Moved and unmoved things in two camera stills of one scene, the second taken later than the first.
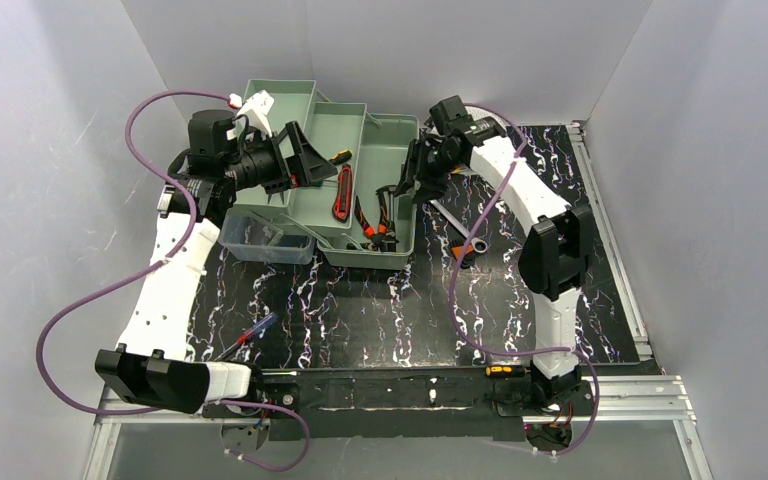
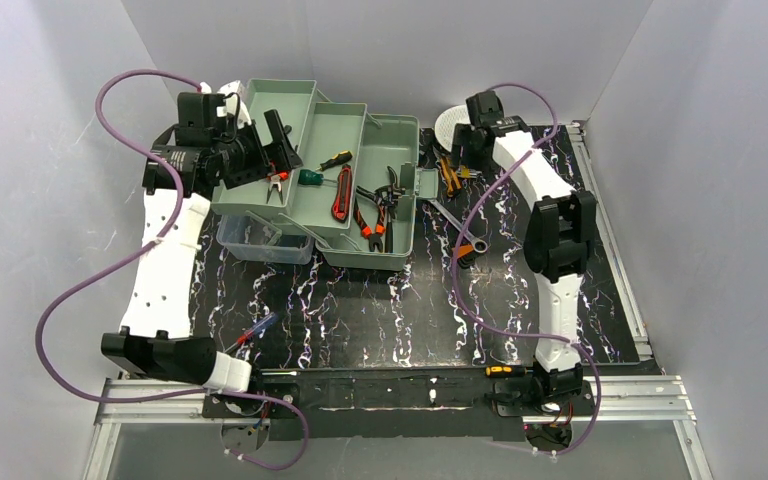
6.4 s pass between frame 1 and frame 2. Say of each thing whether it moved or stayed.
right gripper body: moved
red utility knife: stayed
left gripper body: moved
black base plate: stayed
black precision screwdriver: stayed
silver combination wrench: stayed
